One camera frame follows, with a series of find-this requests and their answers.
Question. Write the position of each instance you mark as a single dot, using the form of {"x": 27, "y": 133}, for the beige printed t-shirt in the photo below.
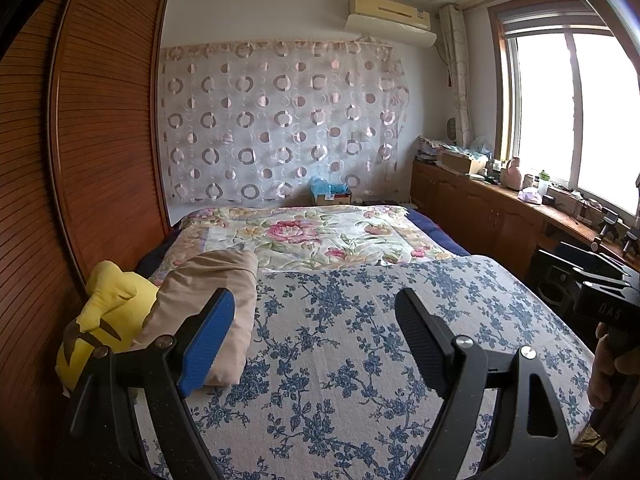
{"x": 210, "y": 275}

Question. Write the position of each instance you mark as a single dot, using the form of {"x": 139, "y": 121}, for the grey oval fan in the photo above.
{"x": 451, "y": 130}

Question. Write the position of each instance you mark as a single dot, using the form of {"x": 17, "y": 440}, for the cardboard box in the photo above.
{"x": 462, "y": 164}

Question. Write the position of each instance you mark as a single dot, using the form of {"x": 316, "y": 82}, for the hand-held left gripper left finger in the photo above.
{"x": 207, "y": 340}

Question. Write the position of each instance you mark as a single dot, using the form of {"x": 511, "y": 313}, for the pile of folded cloths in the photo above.
{"x": 450, "y": 146}

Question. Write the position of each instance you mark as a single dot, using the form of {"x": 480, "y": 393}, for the blue floral bedspread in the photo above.
{"x": 350, "y": 320}

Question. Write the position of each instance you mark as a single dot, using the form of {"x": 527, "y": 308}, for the yellow cloth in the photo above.
{"x": 115, "y": 290}

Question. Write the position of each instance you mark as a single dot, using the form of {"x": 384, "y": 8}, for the green capped bottle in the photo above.
{"x": 543, "y": 186}

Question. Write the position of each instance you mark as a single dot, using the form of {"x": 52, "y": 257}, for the small black tripod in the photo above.
{"x": 631, "y": 240}
{"x": 606, "y": 225}

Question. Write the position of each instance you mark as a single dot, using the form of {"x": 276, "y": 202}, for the sheer curtain with circles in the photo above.
{"x": 280, "y": 125}

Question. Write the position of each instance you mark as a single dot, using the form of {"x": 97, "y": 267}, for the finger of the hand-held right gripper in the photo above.
{"x": 600, "y": 256}
{"x": 590, "y": 274}

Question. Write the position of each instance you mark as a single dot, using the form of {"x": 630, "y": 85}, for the pink floral quilt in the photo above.
{"x": 300, "y": 235}

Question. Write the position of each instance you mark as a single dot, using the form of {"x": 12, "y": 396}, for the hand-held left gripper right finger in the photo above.
{"x": 422, "y": 345}

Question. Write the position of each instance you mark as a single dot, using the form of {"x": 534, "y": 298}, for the tied pale window curtain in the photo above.
{"x": 457, "y": 75}

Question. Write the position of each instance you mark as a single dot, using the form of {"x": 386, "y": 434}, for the long wooden cabinet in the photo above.
{"x": 480, "y": 210}

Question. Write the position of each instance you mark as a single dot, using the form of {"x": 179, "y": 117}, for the wall air conditioner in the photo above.
{"x": 390, "y": 25}

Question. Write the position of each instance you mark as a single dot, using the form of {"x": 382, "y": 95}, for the person's right hand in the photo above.
{"x": 607, "y": 375}

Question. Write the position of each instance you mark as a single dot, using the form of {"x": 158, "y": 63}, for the pink bottle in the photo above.
{"x": 512, "y": 175}

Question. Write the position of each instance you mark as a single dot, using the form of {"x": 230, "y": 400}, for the small black box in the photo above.
{"x": 550, "y": 200}

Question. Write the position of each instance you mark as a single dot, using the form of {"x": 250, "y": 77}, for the window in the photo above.
{"x": 550, "y": 110}

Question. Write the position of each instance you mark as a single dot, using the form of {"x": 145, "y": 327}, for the wooden louvred wardrobe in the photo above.
{"x": 100, "y": 135}

